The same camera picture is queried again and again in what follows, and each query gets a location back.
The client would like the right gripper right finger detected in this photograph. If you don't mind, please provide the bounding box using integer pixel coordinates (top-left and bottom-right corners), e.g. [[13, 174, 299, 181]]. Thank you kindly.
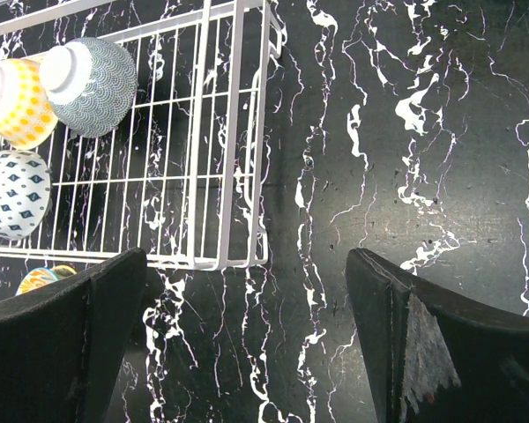
[[346, 249, 529, 422]]

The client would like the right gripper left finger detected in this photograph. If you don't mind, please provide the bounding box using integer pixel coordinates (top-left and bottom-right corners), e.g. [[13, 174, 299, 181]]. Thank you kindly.
[[0, 248, 147, 422]]

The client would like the orange blue floral bowl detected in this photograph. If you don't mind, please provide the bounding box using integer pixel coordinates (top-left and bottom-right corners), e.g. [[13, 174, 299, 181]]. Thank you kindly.
[[16, 264, 77, 295]]

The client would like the blue white patterned bowl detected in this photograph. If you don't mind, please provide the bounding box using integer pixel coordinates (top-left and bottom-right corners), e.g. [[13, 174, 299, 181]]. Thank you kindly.
[[0, 150, 51, 241]]

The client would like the yellow dotted sun bowl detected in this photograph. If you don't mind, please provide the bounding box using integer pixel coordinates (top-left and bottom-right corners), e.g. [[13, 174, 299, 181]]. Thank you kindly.
[[0, 59, 58, 150]]

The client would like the red rimmed patterned bowl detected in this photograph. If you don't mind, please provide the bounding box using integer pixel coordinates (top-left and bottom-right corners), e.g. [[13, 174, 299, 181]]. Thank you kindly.
[[39, 37, 138, 138]]

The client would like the white wire dish rack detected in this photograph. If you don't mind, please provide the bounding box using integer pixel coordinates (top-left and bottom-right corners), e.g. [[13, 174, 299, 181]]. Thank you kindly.
[[0, 1, 282, 271]]

